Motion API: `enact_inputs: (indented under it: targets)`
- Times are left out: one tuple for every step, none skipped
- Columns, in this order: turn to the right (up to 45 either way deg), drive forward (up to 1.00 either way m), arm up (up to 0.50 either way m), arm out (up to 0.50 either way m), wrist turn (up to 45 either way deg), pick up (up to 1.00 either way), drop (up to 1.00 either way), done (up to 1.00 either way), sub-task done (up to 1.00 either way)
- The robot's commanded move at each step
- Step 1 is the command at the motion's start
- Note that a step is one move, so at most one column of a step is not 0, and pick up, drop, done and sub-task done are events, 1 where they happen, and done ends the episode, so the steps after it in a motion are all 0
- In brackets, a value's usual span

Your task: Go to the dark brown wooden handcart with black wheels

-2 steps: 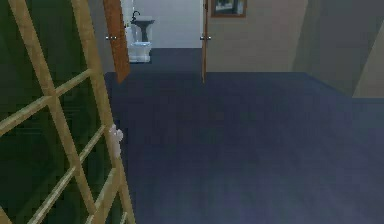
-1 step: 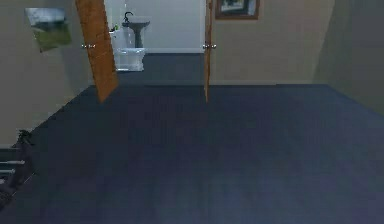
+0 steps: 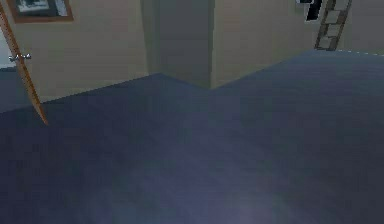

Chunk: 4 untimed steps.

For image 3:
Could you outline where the brown wooden ladder shelf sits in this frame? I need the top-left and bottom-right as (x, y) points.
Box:
(314, 0), (353, 52)

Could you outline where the orange wooden room door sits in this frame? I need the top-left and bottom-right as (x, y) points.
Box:
(0, 2), (49, 126)

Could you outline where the black white framed wall picture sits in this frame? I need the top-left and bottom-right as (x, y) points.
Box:
(295, 0), (324, 23)

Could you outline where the silver door handle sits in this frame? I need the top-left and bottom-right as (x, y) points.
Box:
(8, 53), (32, 63)

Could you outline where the brown framed wall picture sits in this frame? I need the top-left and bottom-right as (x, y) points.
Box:
(5, 0), (75, 24)

